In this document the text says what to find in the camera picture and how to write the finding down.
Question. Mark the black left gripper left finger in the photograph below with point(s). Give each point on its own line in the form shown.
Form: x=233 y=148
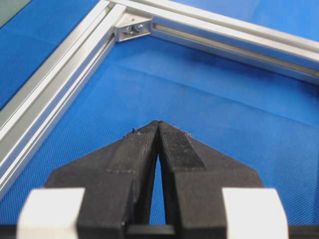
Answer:
x=118 y=181

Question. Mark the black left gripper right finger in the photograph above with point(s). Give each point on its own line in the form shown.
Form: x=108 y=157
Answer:
x=193 y=175

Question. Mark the aluminium extrusion frame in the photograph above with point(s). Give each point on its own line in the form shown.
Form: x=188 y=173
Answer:
x=29 y=117

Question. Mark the aluminium corner bracket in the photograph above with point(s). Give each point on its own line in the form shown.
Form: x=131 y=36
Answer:
x=132 y=26

